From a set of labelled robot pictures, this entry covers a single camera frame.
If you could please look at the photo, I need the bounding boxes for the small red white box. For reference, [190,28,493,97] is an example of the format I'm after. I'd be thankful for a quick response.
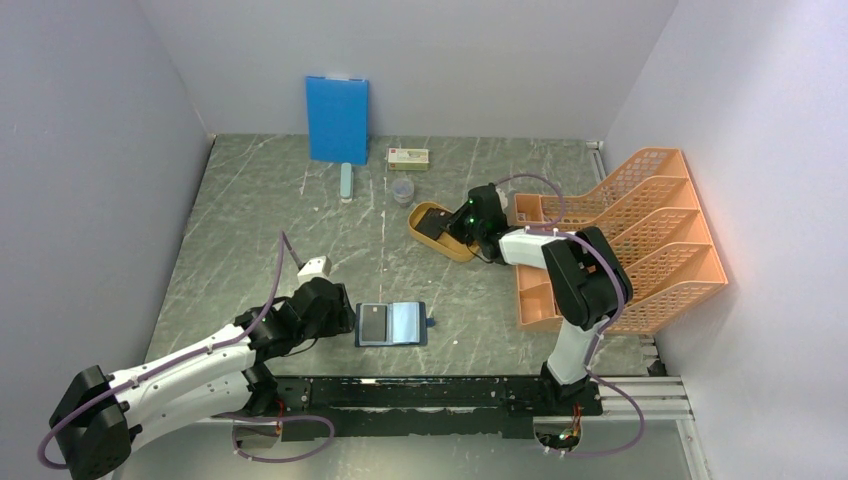
[386,148,430,171]

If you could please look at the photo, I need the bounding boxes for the orange file organizer rack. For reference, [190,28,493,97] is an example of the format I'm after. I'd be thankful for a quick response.
[513,147,728,335]

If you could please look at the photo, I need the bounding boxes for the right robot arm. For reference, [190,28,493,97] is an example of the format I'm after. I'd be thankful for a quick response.
[442,183,633,414]

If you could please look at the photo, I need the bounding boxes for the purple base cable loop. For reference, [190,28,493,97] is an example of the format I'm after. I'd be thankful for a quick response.
[231,411,336,464]

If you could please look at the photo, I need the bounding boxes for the dark blue card holder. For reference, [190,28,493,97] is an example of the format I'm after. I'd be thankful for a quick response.
[354,301,436,348]

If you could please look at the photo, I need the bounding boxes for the light blue eraser stick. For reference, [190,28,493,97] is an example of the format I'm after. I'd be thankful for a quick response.
[339,163,353,203]

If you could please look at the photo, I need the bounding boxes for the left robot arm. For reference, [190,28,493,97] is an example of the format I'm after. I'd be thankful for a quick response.
[48,277,355,479]

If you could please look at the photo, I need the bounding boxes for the yellow oval tray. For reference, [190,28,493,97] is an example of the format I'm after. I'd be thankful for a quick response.
[407,201,480,263]

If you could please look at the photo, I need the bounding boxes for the black card in tray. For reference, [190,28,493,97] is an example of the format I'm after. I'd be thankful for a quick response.
[414,207,452,241]

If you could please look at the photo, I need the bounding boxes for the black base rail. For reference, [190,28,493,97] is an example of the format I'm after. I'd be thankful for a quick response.
[236,366,603,441]

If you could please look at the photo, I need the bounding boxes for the small clear plastic cup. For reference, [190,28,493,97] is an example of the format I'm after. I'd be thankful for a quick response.
[391,178,414,207]

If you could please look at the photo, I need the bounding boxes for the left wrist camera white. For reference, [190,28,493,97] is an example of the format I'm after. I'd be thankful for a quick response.
[297,256,332,285]

